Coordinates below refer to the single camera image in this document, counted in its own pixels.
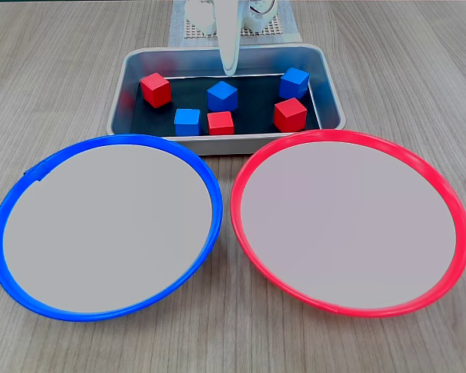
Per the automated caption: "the white mesh grid mat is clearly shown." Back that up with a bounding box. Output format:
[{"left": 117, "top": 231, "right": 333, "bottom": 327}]
[{"left": 183, "top": 15, "right": 285, "bottom": 40}]

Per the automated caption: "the silver metal tray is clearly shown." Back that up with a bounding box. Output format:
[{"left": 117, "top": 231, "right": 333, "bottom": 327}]
[{"left": 106, "top": 43, "right": 347, "bottom": 156}]

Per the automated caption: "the white dish blue rim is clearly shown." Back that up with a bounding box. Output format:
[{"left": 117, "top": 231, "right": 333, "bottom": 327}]
[{"left": 0, "top": 133, "right": 224, "bottom": 322}]

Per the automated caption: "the pale translucent sheet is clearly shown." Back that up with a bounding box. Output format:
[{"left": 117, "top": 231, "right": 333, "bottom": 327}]
[{"left": 168, "top": 0, "right": 303, "bottom": 51}]

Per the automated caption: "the blue wooden cube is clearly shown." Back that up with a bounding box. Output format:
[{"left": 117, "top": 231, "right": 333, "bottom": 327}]
[
  {"left": 206, "top": 80, "right": 239, "bottom": 113},
  {"left": 173, "top": 108, "right": 201, "bottom": 137},
  {"left": 278, "top": 67, "right": 311, "bottom": 101}
]

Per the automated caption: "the white dish red rim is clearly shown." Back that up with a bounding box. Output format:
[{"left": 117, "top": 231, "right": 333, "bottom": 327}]
[{"left": 229, "top": 129, "right": 466, "bottom": 319}]

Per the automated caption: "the black tray liner mat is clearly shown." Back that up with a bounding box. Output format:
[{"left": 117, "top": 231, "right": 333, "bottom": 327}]
[{"left": 130, "top": 73, "right": 322, "bottom": 137}]

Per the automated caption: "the red wooden cube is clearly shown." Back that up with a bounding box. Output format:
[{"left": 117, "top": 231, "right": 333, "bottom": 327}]
[
  {"left": 273, "top": 96, "right": 308, "bottom": 134},
  {"left": 139, "top": 72, "right": 172, "bottom": 109},
  {"left": 207, "top": 110, "right": 235, "bottom": 136}
]

